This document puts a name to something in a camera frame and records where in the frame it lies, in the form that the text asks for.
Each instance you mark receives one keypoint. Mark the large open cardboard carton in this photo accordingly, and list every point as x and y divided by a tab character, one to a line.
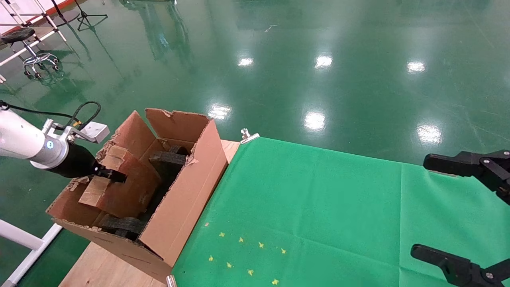
187	207

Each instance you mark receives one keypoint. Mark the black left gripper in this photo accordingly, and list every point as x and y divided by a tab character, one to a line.
77	165

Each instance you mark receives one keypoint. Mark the white metal frame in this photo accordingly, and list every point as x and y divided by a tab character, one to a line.
59	32

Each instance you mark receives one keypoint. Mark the small brown cardboard box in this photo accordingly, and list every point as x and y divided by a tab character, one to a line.
131	191

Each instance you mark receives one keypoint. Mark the black tripod stand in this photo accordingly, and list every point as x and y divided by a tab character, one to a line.
84	14

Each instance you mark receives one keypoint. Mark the black round stool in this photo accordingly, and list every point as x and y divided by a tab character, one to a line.
18	35

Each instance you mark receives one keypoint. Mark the green table cloth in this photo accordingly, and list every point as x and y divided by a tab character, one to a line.
350	215

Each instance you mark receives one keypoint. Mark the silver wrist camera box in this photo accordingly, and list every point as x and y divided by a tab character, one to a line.
95	131

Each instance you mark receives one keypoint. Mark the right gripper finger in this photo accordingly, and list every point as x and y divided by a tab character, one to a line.
458	163
458	269

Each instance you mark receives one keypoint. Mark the black foam block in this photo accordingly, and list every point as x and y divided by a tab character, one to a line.
123	225
169	158

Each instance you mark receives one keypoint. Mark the white table leg frame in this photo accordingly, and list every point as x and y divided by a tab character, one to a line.
20	235

